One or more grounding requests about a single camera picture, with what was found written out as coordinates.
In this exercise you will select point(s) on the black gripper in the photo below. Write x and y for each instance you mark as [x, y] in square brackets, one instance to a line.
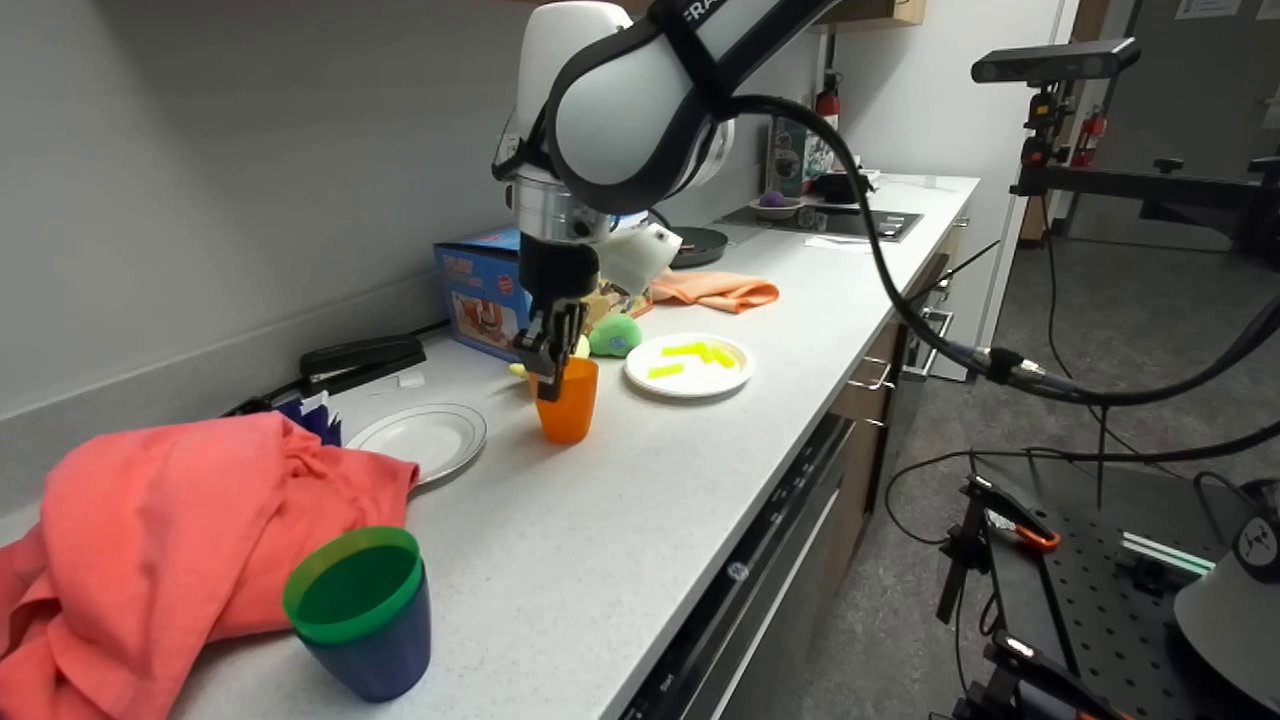
[561, 272]

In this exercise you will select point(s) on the orange plastic cup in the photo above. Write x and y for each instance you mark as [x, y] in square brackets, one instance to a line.
[570, 407]

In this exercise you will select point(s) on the yellow chips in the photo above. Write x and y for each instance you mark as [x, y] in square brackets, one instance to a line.
[707, 355]

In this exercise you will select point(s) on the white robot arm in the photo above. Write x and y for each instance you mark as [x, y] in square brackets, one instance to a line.
[627, 105]

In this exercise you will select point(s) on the white paper plate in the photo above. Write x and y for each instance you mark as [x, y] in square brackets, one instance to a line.
[655, 386]
[424, 442]

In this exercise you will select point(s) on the green plastic cup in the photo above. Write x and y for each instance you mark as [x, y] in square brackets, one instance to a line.
[355, 584]

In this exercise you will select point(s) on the dark blue plastic cup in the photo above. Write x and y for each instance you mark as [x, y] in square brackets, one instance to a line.
[383, 662]

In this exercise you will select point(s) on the green toy ball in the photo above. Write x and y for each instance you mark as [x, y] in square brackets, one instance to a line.
[618, 337]

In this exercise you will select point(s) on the blue snack box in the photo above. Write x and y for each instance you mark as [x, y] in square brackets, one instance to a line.
[473, 300]

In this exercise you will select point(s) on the black round pan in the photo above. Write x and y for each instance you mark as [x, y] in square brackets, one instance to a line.
[707, 245]

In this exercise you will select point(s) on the orange dish cloth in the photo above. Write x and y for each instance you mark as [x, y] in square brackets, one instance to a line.
[726, 291]

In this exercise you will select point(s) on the black stapler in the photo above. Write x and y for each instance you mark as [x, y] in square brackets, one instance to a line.
[362, 358]

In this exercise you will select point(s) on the dark blue small holder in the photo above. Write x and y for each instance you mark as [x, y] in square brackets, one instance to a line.
[317, 420]

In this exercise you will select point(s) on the dark countertop sink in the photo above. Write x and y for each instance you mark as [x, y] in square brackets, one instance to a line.
[854, 220]

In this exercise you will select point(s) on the black bowl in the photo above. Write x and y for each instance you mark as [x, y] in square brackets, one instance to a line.
[841, 184]

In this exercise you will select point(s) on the wooden base cabinet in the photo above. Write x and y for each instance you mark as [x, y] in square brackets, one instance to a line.
[867, 453]

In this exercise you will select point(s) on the bottle with red cap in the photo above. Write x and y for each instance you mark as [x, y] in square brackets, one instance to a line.
[828, 100]

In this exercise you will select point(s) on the coral red cloth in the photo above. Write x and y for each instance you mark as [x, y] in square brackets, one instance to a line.
[160, 533]

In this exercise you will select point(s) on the black clamp with orange tip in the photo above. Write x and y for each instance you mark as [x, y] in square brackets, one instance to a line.
[992, 514]

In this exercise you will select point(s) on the black breadboard table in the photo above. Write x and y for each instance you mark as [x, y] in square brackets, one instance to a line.
[1106, 627]

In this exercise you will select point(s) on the green and white pens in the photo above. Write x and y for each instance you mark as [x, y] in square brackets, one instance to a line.
[1164, 554]

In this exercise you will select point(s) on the black round device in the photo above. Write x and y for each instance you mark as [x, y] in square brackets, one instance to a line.
[1259, 533]

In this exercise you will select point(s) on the grey round base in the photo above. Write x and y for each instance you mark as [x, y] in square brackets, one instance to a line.
[1241, 640]

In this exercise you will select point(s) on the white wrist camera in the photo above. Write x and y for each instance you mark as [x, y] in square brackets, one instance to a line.
[644, 253]

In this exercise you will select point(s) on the wooden wall cabinet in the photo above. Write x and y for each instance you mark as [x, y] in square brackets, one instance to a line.
[886, 11]

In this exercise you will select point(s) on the black camera bar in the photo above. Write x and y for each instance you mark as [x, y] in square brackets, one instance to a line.
[1053, 61]

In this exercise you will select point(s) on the black clamp mount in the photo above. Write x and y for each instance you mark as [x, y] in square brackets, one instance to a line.
[1024, 675]

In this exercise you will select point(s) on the black camera stand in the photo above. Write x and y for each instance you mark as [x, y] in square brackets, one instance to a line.
[1134, 184]

